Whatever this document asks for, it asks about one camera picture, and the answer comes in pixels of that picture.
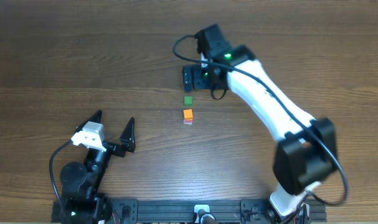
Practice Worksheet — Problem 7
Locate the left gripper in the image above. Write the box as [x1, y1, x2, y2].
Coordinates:
[75, 110, 136, 158]

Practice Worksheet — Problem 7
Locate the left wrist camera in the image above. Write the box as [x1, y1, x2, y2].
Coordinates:
[70, 121, 106, 152]

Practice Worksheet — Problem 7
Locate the mounting rail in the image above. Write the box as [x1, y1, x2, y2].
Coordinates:
[51, 198, 328, 224]

